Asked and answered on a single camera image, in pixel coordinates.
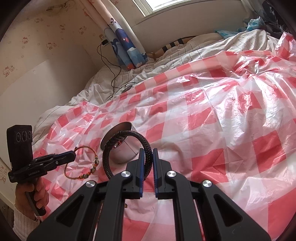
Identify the black charging cable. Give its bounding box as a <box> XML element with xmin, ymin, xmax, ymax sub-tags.
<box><xmin>96</xmin><ymin>39</ymin><xmax>139</xmax><ymax>100</ymax></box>

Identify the white knit left sleeve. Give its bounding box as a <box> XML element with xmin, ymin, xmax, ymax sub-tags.
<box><xmin>13</xmin><ymin>206</ymin><xmax>41</xmax><ymax>240</ymax></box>

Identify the black braided leather bracelet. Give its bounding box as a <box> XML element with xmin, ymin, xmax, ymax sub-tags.
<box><xmin>102</xmin><ymin>130</ymin><xmax>154</xmax><ymax>182</ymax></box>

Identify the black jacket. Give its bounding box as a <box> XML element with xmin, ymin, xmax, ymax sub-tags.
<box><xmin>262</xmin><ymin>1</ymin><xmax>290</xmax><ymax>39</ymax></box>

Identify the striped pillow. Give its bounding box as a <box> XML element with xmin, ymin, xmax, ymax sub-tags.
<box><xmin>147</xmin><ymin>36</ymin><xmax>195</xmax><ymax>60</ymax></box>

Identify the white striped bed quilt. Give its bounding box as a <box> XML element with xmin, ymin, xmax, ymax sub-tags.
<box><xmin>33</xmin><ymin>29</ymin><xmax>278</xmax><ymax>145</ymax></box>

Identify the left hand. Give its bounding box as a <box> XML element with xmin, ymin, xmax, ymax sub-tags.
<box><xmin>15</xmin><ymin>177</ymin><xmax>49</xmax><ymax>220</ymax></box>

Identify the round silver metal tin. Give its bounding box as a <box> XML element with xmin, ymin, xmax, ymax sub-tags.
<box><xmin>100</xmin><ymin>121</ymin><xmax>142</xmax><ymax>165</ymax></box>

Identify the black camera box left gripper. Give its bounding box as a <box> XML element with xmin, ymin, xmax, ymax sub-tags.
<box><xmin>6</xmin><ymin>125</ymin><xmax>33</xmax><ymax>171</ymax></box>

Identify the light blue plastic bag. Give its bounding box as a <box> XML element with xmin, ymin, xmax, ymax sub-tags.
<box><xmin>215</xmin><ymin>17</ymin><xmax>266</xmax><ymax>39</ymax></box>

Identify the jewelry heap in tin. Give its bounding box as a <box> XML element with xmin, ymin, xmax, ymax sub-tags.
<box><xmin>109</xmin><ymin>137</ymin><xmax>124</xmax><ymax>149</ymax></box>

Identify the black wall charger plug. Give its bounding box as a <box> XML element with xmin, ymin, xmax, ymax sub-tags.
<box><xmin>101</xmin><ymin>40</ymin><xmax>109</xmax><ymax>46</ymax></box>

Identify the blue cartoon curtain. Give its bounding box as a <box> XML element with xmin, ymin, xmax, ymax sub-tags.
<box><xmin>91</xmin><ymin>1</ymin><xmax>148</xmax><ymax>70</ymax></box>

